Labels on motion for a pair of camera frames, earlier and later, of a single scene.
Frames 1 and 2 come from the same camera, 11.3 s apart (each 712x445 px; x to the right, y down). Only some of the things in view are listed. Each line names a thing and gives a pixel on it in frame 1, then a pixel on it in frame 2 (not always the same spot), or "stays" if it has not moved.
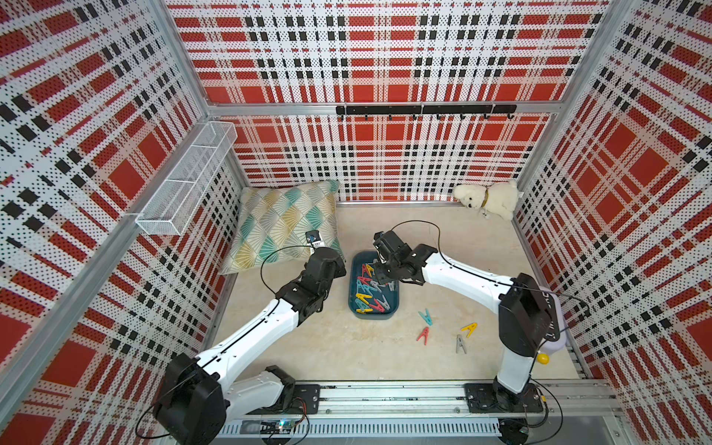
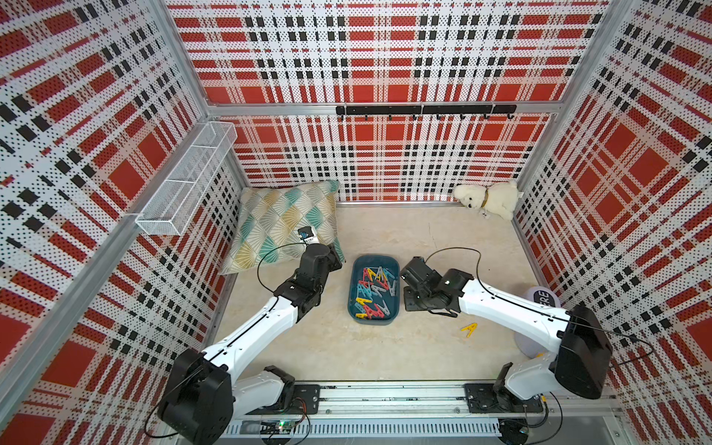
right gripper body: (387, 271) to (416, 300)
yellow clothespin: (470, 327) stays
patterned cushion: (278, 222) stays
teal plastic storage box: (369, 298) stays
